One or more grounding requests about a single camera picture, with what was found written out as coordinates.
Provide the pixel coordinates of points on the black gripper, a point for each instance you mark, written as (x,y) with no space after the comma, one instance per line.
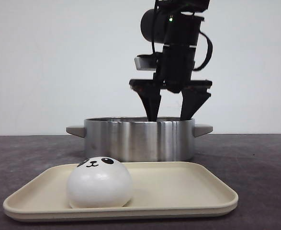
(174,68)

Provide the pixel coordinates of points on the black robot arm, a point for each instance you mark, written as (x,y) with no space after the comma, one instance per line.
(175,25)

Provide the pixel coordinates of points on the stainless steel steamer pot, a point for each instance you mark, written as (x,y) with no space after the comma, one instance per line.
(135,139)

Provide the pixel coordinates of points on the beige plastic tray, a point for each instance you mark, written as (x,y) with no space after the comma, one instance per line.
(174,189)

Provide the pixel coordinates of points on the white panda bun front left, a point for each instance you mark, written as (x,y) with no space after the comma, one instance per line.
(99,182)

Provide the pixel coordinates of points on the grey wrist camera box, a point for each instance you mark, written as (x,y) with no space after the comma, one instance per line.
(146,62)

